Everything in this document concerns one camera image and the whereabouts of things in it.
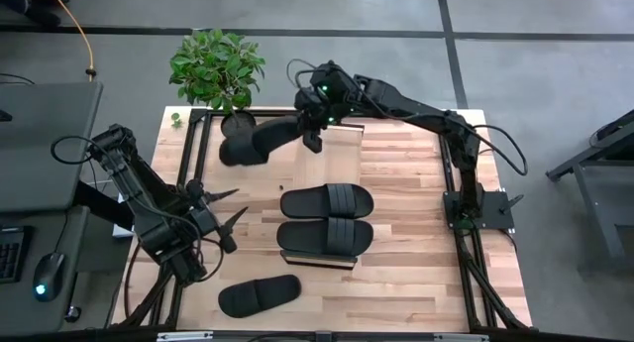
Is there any person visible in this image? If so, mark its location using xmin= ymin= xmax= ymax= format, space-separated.
xmin=0 ymin=0 xmax=71 ymax=29

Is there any white box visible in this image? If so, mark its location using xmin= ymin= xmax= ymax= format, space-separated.
xmin=111 ymin=192 xmax=136 ymax=239

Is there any silver metal bracket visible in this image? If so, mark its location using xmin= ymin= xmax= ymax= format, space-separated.
xmin=156 ymin=330 xmax=214 ymax=342
xmin=433 ymin=333 xmax=491 ymax=342

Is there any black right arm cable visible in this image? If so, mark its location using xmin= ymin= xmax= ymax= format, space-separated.
xmin=285 ymin=57 xmax=529 ymax=177

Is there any grey desk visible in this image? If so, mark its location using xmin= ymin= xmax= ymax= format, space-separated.
xmin=0 ymin=81 xmax=133 ymax=336

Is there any green potted plant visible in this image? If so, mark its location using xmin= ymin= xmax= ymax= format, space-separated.
xmin=167 ymin=28 xmax=266 ymax=140

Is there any black rubber slide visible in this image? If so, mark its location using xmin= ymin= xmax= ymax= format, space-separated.
xmin=279 ymin=182 xmax=375 ymax=220
xmin=219 ymin=114 xmax=318 ymax=168
xmin=217 ymin=274 xmax=302 ymax=319
xmin=275 ymin=217 xmax=375 ymax=258

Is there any wooden shelf black metal frame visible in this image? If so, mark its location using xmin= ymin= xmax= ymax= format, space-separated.
xmin=279 ymin=123 xmax=367 ymax=272

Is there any black computer mouse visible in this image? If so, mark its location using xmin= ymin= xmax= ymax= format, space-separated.
xmin=32 ymin=251 xmax=66 ymax=303

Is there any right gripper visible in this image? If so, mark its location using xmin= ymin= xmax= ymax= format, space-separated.
xmin=294 ymin=59 xmax=369 ymax=156

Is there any black aluminium table frame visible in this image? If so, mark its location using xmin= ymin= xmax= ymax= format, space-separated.
xmin=111 ymin=107 xmax=534 ymax=332

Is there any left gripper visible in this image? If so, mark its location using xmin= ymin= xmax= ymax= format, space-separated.
xmin=183 ymin=178 xmax=250 ymax=255

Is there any dark metal stand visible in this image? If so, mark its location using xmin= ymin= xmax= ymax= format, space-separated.
xmin=544 ymin=107 xmax=634 ymax=277

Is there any black keyboard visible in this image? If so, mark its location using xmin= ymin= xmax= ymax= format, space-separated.
xmin=0 ymin=225 xmax=35 ymax=285

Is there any yellow cable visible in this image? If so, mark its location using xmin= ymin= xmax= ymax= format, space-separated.
xmin=45 ymin=0 xmax=96 ymax=83

